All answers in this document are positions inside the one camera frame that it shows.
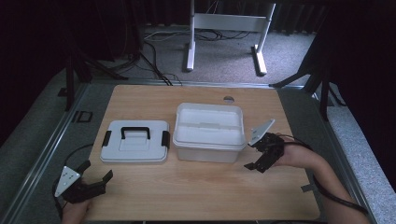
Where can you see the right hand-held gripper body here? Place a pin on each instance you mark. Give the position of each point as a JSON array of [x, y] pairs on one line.
[[272, 146]]

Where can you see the grey tape strip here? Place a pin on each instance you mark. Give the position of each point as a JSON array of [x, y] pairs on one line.
[[307, 188]]

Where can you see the person's right hand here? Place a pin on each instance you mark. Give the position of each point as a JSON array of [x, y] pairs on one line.
[[295, 155]]

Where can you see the black tripod stand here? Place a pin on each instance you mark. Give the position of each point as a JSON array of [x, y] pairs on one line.
[[70, 81], [323, 93]]

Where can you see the white plastic storage container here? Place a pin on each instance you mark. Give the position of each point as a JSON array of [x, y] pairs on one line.
[[209, 130]]

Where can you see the person's left hand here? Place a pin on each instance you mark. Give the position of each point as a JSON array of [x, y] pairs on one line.
[[74, 213]]

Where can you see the white metal desk frame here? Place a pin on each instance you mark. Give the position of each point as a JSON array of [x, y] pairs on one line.
[[229, 21]]

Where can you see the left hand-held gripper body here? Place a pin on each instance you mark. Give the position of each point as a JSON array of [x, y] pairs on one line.
[[82, 189]]

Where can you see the round grey table grommet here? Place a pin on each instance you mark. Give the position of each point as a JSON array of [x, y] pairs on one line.
[[229, 99]]

